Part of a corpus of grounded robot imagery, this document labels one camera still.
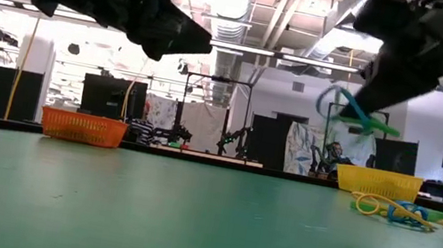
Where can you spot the orange plastic basket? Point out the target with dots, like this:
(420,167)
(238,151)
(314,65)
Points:
(81,127)

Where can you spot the green rubber band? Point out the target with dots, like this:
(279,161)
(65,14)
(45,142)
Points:
(383,127)

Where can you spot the blue rubber bands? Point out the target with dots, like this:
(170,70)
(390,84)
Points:
(391,213)

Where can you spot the blue rubber band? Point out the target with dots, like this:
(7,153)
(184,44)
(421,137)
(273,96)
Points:
(353,102)

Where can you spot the long LED light bar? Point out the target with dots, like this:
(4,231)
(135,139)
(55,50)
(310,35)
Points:
(304,60)

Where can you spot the green table mat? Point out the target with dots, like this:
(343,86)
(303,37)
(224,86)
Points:
(204,229)

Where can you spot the yellow plastic basket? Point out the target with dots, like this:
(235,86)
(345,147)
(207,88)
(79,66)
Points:
(374,181)

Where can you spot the black frame stand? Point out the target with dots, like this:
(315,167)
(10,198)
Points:
(325,141)
(220,79)

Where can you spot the white patterned backdrop sheet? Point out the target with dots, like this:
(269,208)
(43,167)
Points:
(300,148)
(203,123)

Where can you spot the black background robot arm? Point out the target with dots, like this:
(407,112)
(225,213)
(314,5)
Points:
(235,137)
(315,160)
(170,133)

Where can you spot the black screen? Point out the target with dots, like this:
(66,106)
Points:
(104,97)

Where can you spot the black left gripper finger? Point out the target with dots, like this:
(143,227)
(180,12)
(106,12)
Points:
(173,35)

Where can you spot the yellow rubber bands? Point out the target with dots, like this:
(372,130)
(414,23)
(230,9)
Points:
(371,198)

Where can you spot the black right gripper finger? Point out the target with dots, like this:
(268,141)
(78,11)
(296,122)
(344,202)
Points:
(389,89)

